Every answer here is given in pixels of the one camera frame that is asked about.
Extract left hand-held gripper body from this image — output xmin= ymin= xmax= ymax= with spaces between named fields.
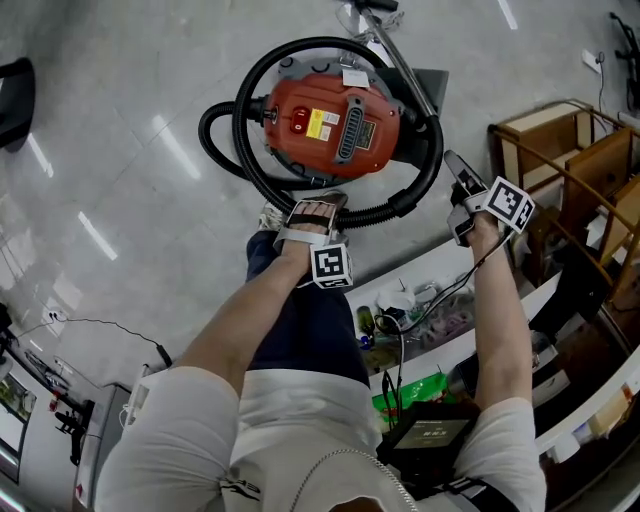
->
xmin=272 ymin=191 xmax=355 ymax=292

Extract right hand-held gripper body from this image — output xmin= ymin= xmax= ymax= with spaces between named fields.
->
xmin=460 ymin=175 xmax=536 ymax=235

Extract metal wand with black nozzle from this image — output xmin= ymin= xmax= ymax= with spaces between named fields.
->
xmin=349 ymin=0 xmax=441 ymax=119

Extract black corrugated vacuum hose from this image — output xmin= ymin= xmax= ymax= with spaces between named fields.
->
xmin=197 ymin=35 xmax=446 ymax=231

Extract person's left forearm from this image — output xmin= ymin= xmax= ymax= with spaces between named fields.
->
xmin=174 ymin=249 xmax=322 ymax=397

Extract person's right forearm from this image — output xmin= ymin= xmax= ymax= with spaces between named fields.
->
xmin=467 ymin=227 xmax=535 ymax=412

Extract red vacuum cleaner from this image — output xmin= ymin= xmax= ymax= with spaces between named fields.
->
xmin=258 ymin=54 xmax=407 ymax=190

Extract person's right hand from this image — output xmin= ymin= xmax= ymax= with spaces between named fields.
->
xmin=468 ymin=211 xmax=503 ymax=247

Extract person's left hand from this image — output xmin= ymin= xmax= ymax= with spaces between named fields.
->
xmin=291 ymin=199 xmax=340 ymax=237

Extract white metal shelf rack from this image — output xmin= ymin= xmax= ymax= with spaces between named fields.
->
xmin=344 ymin=199 xmax=640 ymax=512

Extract dark blue trousers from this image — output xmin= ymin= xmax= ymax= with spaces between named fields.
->
xmin=244 ymin=229 xmax=372 ymax=387

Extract white sneaker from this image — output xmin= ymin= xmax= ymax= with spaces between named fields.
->
xmin=257 ymin=201 xmax=287 ymax=234

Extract wooden chair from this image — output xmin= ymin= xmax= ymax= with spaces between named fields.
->
xmin=487 ymin=98 xmax=640 ymax=302

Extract grey cloth dust bag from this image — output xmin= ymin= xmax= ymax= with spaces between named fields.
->
xmin=377 ymin=67 xmax=450 ymax=162

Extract green packet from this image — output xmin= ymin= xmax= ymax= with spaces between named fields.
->
xmin=371 ymin=372 xmax=450 ymax=417

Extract white t-shirt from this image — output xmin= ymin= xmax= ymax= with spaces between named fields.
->
xmin=93 ymin=364 xmax=549 ymax=512

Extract black office chair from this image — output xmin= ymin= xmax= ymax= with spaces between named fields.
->
xmin=608 ymin=10 xmax=640 ymax=112

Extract round wooden table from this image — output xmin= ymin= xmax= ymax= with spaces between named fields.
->
xmin=0 ymin=56 xmax=37 ymax=150

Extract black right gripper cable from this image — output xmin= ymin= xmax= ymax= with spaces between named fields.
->
xmin=373 ymin=227 xmax=517 ymax=427

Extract grey cable with tie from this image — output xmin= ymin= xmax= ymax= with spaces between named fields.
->
xmin=334 ymin=2 xmax=407 ymax=47

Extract black charger cable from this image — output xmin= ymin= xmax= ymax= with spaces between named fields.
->
xmin=63 ymin=316 xmax=174 ymax=369

